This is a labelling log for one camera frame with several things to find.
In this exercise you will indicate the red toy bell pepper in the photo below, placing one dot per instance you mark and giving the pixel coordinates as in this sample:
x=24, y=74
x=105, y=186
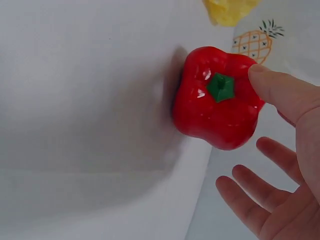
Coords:
x=212, y=117

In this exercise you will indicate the person's right hand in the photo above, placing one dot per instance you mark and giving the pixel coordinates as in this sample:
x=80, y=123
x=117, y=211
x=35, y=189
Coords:
x=305, y=175

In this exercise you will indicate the yellow crumpled object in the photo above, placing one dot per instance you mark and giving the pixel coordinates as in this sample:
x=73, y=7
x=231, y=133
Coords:
x=227, y=11

